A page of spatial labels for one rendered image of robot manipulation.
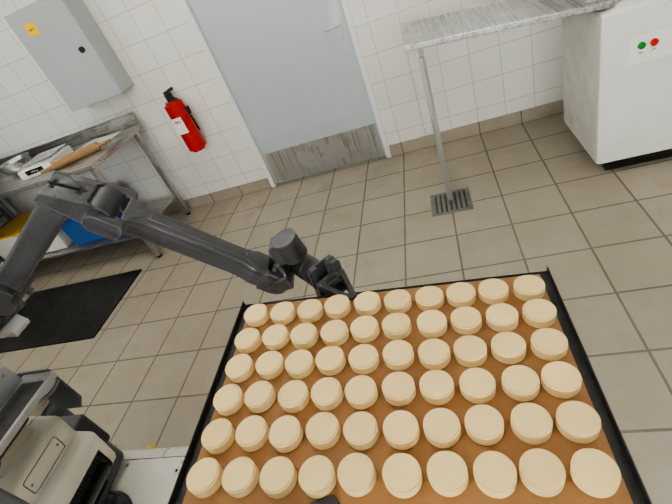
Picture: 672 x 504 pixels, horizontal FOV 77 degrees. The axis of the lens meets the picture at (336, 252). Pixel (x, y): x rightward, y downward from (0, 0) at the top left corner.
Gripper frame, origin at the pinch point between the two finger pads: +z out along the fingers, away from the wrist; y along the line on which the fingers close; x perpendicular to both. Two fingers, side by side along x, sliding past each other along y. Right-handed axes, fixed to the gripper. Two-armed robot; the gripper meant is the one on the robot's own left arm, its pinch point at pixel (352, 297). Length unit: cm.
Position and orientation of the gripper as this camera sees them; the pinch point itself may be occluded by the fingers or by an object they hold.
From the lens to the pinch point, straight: 83.9
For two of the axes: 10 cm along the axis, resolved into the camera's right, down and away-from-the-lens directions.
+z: 6.1, 3.4, -7.2
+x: -7.5, 5.5, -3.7
